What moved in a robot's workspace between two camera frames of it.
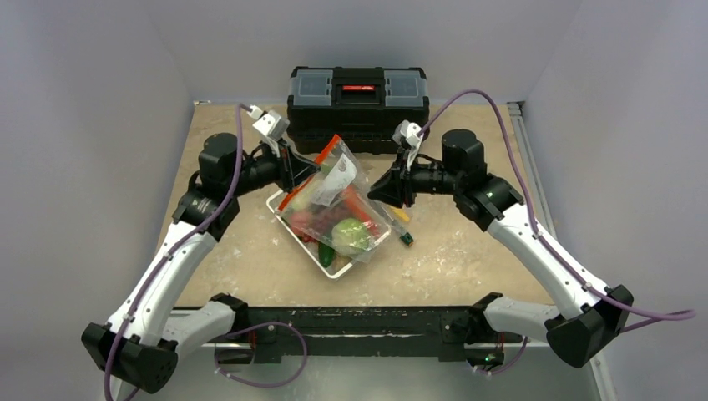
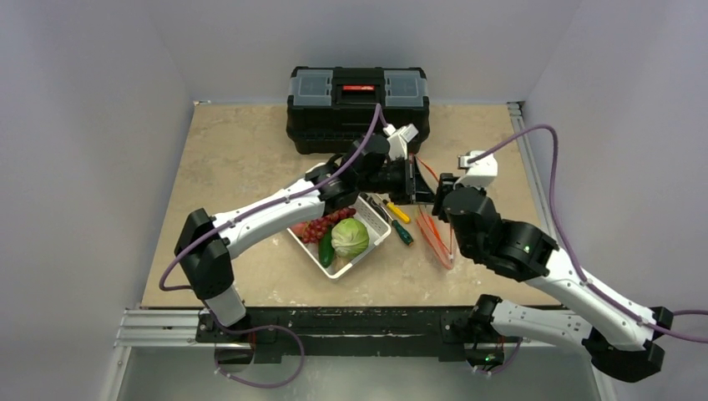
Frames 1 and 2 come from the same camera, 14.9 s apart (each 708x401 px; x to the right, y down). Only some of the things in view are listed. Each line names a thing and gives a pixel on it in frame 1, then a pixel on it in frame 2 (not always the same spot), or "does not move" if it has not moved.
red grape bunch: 323,220 does not move
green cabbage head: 351,232 does not move
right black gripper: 405,181 to 442,195
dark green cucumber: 326,255 does not move
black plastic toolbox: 361,104 does not move
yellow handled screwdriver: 399,212 does not move
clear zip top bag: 333,205 to 427,227
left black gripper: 300,169 to 405,194
